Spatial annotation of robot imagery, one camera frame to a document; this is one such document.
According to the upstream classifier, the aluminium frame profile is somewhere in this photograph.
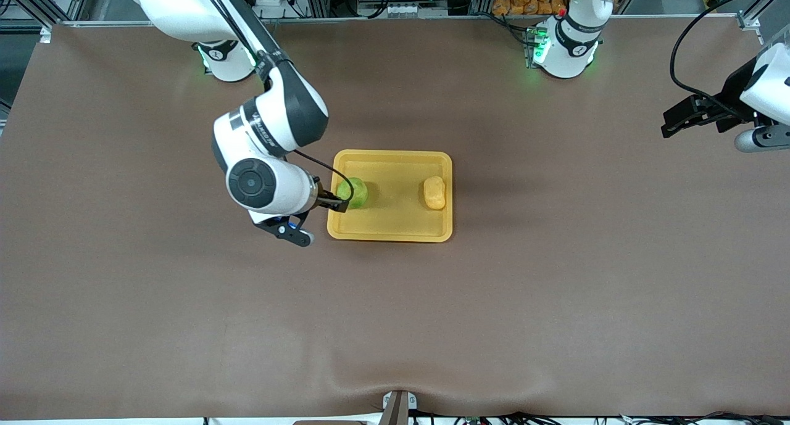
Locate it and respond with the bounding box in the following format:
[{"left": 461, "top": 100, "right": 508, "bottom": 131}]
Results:
[
  {"left": 738, "top": 0, "right": 790, "bottom": 31},
  {"left": 0, "top": 0, "right": 93, "bottom": 26}
]

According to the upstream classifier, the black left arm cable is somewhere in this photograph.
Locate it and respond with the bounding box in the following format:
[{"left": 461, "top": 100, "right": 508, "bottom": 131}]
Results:
[{"left": 670, "top": 0, "right": 780, "bottom": 106}]

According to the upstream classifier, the yellow plastic tray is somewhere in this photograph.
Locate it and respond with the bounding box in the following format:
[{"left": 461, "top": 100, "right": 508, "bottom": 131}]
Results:
[{"left": 326, "top": 149, "right": 454, "bottom": 243}]

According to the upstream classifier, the metal table clamp bracket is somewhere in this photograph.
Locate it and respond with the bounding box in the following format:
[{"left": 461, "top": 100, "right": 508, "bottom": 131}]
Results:
[{"left": 381, "top": 389, "right": 418, "bottom": 425}]

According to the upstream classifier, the green apple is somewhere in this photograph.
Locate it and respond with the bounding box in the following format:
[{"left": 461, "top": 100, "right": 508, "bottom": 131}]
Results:
[{"left": 336, "top": 177, "right": 369, "bottom": 210}]

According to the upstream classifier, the yellow potato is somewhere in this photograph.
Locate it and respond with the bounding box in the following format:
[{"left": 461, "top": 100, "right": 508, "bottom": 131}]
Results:
[{"left": 423, "top": 176, "right": 447, "bottom": 211}]

